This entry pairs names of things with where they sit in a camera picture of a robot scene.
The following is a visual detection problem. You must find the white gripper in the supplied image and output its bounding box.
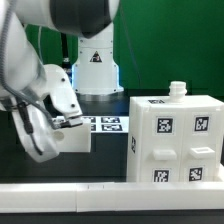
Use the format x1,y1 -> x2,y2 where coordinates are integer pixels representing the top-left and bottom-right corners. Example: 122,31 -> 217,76
12,101 -> 83,163

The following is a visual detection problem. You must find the white cabinet block with hole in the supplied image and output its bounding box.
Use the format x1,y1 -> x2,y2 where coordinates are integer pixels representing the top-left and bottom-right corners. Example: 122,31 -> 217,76
54,119 -> 91,153

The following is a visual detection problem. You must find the white cabinet body box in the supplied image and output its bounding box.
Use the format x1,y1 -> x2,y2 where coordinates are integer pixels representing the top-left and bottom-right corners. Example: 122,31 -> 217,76
126,81 -> 224,183

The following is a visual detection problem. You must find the small white cabinet panel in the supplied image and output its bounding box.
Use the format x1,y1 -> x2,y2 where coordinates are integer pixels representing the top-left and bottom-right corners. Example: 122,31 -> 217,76
180,105 -> 224,183

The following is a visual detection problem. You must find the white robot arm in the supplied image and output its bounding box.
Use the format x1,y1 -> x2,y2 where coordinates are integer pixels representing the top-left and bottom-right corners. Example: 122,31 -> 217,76
0,0 -> 120,163

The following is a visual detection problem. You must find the white marker sheet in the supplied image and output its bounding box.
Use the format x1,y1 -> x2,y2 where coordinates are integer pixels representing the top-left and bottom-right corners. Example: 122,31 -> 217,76
75,116 -> 129,133

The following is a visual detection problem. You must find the white front fence bar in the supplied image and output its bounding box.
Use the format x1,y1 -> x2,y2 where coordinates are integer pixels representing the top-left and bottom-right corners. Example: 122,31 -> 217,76
0,182 -> 224,213

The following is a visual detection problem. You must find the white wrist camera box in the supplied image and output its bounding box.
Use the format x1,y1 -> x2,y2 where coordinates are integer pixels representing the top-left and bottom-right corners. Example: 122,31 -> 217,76
44,64 -> 82,119

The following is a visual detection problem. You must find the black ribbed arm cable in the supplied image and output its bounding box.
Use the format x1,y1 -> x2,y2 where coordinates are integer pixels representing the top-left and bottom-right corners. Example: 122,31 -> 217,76
0,0 -> 56,156

